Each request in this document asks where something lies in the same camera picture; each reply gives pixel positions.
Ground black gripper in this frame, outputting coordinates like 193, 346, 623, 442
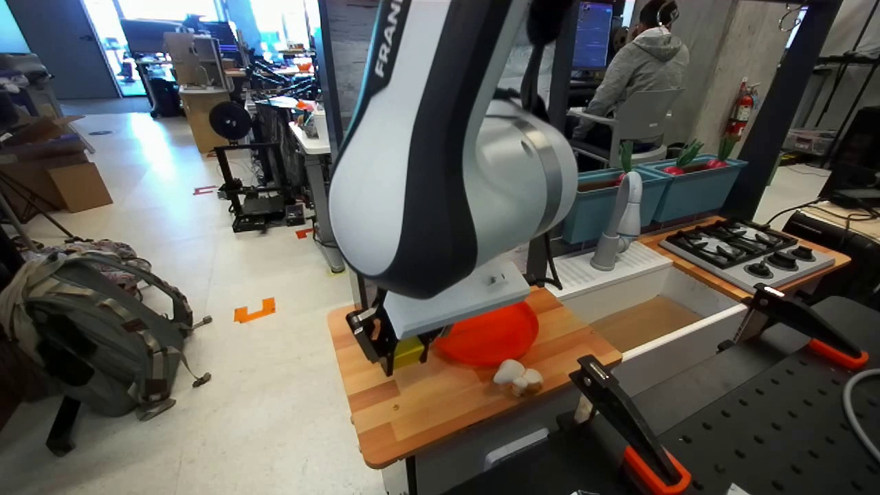
343, 302, 401, 380

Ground wooden butcher block counter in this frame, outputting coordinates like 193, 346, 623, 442
324, 284, 623, 472

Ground orange round plate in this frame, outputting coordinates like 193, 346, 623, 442
431, 301, 541, 372

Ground white garlic bulb toy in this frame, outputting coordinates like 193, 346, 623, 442
489, 358, 546, 400

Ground orange floor tape marker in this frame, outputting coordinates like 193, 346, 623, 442
231, 295, 281, 327

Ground white desk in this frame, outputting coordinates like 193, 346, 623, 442
286, 98, 350, 274

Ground black equipment stand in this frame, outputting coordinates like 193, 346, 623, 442
205, 90, 307, 237

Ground white toy sink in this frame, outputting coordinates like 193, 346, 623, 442
545, 243, 751, 369

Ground blue plastic bin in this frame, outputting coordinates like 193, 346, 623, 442
559, 166, 670, 248
654, 158, 748, 228

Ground grey toy faucet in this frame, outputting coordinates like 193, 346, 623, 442
589, 167, 645, 274

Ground grey camouflage backpack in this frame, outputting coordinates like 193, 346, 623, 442
0, 233, 214, 423

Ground wooden stove counter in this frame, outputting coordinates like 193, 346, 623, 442
637, 211, 856, 306

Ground beige cabinet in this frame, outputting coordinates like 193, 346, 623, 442
161, 31, 231, 159

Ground brown cardboard box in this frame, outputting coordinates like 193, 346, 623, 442
44, 148, 115, 215

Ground black toy stove top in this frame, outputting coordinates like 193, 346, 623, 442
663, 218, 839, 298

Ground person in grey hoodie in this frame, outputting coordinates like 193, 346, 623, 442
585, 0, 692, 155

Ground blue computer monitor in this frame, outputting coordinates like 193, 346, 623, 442
572, 0, 615, 75

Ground black perforated robot table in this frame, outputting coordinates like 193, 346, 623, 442
436, 291, 880, 495

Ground red fire extinguisher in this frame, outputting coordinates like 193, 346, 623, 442
724, 76, 758, 163

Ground black structural pillar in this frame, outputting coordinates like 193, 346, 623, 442
724, 0, 845, 224

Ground black office chair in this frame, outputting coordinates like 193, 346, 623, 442
813, 104, 880, 218

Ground grey drawer front with handle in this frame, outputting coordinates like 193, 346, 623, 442
401, 394, 589, 495

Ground black clamp with orange handle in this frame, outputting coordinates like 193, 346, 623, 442
566, 356, 696, 495
731, 284, 871, 375

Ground white cable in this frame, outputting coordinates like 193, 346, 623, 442
839, 365, 880, 463

